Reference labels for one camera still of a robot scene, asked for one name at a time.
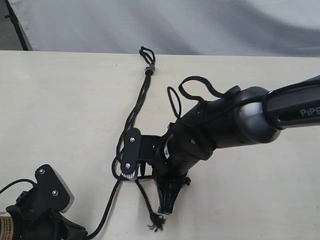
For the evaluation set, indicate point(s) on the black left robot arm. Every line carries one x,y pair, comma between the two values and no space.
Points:
6,226

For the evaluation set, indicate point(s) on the white backdrop cloth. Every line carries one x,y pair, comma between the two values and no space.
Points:
174,27

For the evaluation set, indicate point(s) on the black backdrop stand pole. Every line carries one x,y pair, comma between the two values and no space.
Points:
22,37

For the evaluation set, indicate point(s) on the clear tape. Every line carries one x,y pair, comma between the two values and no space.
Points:
149,69

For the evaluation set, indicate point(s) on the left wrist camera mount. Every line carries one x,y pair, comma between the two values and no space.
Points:
53,189

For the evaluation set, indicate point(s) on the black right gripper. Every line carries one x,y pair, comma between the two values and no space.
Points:
170,163

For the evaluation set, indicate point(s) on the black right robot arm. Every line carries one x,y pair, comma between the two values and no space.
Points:
237,117

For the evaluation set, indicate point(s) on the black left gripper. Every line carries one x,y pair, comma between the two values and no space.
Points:
33,219

